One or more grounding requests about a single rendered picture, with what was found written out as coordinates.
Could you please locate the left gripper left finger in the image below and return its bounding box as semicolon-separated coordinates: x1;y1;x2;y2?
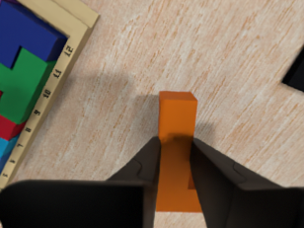
0;136;161;228

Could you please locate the wooden puzzle board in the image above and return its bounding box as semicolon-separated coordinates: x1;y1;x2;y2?
0;0;101;190

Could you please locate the red puzzle piece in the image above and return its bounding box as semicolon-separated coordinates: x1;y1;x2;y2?
0;115;27;141

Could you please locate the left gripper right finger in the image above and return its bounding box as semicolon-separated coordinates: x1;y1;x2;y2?
190;138;304;228

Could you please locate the green puzzle piece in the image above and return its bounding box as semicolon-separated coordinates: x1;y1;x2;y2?
0;47;57;124

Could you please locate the orange puzzle piece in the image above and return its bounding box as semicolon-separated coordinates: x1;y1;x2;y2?
156;91;202;213

